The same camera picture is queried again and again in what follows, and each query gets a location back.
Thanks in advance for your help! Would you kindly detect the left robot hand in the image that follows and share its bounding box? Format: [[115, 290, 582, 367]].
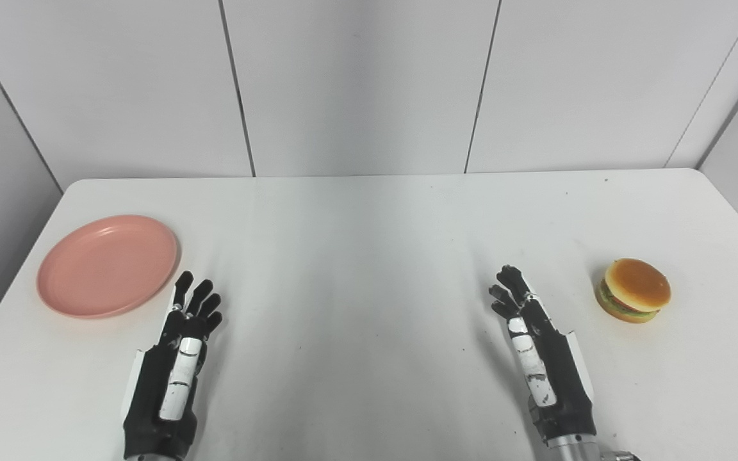
[[122, 271, 224, 461]]

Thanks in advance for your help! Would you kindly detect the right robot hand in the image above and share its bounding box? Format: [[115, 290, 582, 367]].
[[489, 265, 598, 446]]

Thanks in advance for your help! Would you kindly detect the toy hamburger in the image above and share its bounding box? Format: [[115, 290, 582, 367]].
[[595, 258, 672, 324]]

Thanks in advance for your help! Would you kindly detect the pink plate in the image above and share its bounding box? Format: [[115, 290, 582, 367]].
[[37, 214, 179, 319]]

